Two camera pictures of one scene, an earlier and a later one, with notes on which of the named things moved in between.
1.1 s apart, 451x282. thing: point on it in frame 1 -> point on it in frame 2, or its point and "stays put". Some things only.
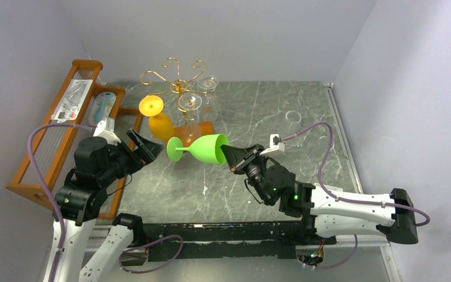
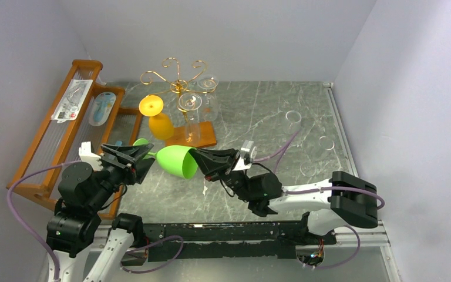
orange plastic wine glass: (161, 124) stays put
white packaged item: (70, 104) stays put
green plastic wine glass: (208, 148) -> (178, 159)
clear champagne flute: (191, 101) stays put
